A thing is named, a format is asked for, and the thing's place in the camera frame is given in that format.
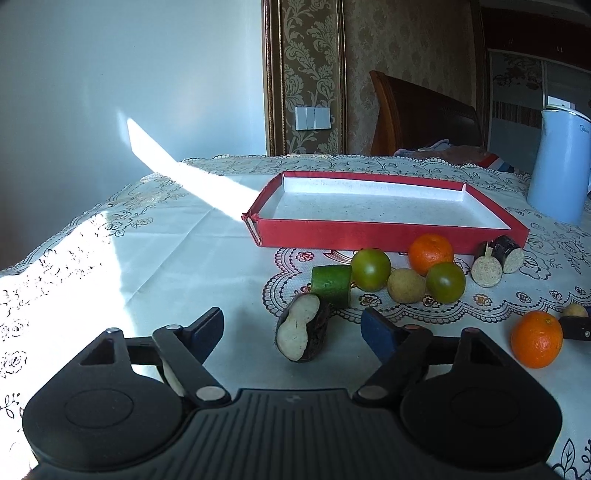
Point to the wardrobe with mirrored doors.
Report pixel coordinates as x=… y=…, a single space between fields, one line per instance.
x=521 y=87

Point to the brown wooden headboard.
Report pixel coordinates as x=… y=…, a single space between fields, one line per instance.
x=412 y=117

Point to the green cucumber piece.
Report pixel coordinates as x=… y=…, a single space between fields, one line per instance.
x=332 y=283

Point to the light blue kettle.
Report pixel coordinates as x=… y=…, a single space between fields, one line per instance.
x=560 y=181

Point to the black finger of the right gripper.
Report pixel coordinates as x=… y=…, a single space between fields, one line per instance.
x=576 y=328

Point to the green tomato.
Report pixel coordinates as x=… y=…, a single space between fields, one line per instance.
x=446 y=282
x=371 y=269

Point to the orange mandarin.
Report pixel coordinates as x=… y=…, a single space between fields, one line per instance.
x=429 y=250
x=537 y=339

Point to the bedding with striped pillow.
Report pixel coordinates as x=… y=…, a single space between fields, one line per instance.
x=460 y=155

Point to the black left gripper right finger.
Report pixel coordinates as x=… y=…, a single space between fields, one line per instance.
x=405 y=353

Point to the dark cut water chestnut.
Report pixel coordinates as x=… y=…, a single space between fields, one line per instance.
x=301 y=330

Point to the dark sugarcane piece back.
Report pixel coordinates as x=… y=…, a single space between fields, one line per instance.
x=510 y=255

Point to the white lace tablecloth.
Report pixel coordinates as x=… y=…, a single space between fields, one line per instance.
x=172 y=245

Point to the red shallow tray box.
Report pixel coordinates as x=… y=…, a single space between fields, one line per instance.
x=351 y=211

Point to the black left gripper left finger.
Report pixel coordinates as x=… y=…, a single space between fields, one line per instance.
x=183 y=351

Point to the white wall switch panel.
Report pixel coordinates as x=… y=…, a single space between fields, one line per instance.
x=312 y=118

